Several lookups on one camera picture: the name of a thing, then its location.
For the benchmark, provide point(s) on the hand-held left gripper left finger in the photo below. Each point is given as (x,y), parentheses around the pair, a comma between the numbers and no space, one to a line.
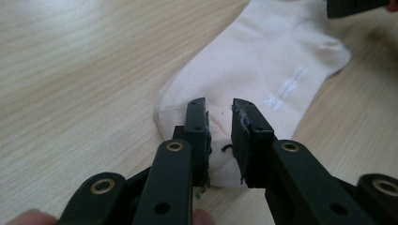
(197,140)

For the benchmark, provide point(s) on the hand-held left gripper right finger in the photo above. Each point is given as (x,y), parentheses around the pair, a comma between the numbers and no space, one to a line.
(250,150)

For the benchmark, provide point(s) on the pale pink sock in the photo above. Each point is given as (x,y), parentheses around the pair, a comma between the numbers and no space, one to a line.
(250,62)

